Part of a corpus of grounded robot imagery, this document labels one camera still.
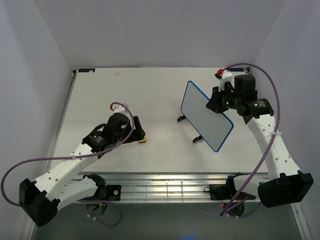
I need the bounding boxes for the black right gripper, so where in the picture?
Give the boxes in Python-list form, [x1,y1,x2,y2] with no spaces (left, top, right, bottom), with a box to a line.
[205,84,241,114]

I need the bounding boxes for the yellow whiteboard eraser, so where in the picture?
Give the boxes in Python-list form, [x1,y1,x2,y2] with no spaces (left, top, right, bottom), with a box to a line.
[138,137,147,143]

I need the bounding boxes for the blue framed small whiteboard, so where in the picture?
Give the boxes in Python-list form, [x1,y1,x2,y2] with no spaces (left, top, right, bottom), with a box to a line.
[180,80,234,153]

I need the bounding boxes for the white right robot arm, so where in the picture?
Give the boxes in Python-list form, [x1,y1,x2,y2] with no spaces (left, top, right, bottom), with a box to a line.
[206,71,314,208]

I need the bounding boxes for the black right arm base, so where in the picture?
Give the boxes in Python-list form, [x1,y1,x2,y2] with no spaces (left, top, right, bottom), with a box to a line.
[203,184,256,201]

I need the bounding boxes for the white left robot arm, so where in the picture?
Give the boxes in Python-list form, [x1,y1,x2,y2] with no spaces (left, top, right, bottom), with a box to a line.
[19,113,146,227]

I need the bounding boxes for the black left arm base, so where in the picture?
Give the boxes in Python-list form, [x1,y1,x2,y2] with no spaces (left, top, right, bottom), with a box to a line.
[102,184,122,201]

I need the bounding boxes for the black whiteboard stand foot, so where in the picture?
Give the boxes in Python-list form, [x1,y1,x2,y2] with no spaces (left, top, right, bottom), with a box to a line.
[192,135,203,143]
[177,115,186,123]

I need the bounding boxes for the blue label sticker right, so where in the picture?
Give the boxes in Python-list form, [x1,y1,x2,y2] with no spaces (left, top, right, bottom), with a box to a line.
[228,67,245,72]

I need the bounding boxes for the blue label sticker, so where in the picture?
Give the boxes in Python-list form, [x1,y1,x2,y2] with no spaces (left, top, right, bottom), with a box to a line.
[78,68,96,73]
[228,67,245,72]

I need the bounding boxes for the blue label sticker left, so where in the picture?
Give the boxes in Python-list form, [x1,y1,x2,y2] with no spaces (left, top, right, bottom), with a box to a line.
[78,68,96,73]

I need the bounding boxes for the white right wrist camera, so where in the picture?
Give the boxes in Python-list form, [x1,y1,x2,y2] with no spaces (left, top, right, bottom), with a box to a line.
[215,68,234,92]

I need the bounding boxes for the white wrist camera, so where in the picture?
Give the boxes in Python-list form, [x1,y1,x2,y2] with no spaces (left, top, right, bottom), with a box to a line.
[215,68,234,92]
[110,104,130,117]

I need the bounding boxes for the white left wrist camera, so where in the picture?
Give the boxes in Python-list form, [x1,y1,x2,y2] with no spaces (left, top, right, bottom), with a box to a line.
[110,104,130,117]

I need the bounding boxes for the aluminium table frame rails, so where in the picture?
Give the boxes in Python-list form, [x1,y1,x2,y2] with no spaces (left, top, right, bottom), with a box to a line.
[71,172,232,205]

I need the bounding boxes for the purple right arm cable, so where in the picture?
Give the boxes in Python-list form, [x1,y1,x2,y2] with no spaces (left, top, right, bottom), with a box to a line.
[198,62,281,219]

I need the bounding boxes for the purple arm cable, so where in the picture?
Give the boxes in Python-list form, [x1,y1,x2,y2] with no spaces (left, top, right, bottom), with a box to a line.
[198,62,281,219]
[1,101,135,228]

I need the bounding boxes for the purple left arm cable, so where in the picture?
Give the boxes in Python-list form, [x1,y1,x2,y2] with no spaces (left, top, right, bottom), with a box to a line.
[1,101,135,228]

